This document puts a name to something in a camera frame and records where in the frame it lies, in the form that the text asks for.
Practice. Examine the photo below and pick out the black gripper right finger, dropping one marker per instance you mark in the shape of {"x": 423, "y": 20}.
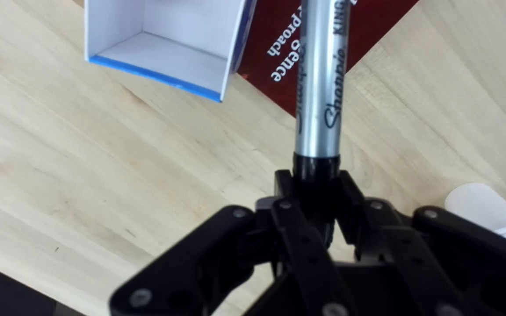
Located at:
{"x": 440, "y": 269}

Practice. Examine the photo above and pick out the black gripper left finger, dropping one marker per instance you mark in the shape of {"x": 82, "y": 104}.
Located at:
{"x": 219, "y": 264}

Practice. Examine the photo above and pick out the silver black Sharpie marker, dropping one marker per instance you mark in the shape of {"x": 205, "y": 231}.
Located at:
{"x": 321, "y": 89}

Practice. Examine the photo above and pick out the white blue cardboard box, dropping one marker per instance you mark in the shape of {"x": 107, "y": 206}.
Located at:
{"x": 166, "y": 36}

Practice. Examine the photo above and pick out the white lidded paper cup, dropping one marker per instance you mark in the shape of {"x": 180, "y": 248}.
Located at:
{"x": 483, "y": 204}

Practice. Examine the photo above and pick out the maroon hardcover book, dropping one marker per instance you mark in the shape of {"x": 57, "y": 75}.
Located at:
{"x": 370, "y": 18}

